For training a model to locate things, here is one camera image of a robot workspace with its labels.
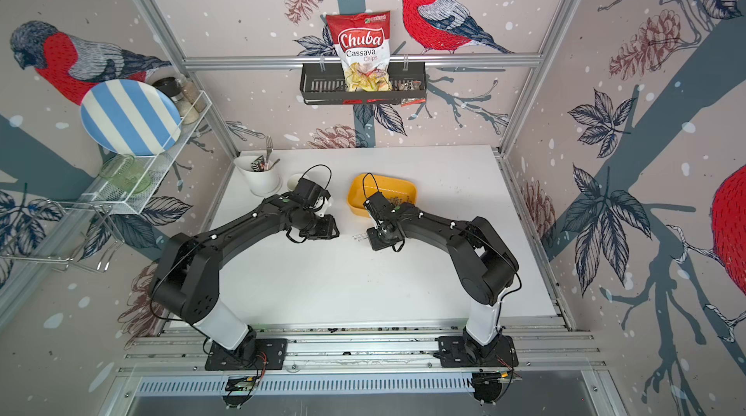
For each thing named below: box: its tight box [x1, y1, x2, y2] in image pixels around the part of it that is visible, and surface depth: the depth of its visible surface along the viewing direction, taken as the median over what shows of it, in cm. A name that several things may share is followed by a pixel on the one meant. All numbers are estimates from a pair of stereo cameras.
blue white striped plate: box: [79, 78, 183, 158], surface depth 74 cm
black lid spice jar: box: [151, 76, 200, 125], surface depth 83 cm
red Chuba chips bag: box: [325, 10, 393, 104], surface depth 83 cm
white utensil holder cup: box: [234, 155, 282, 198], surface depth 105 cm
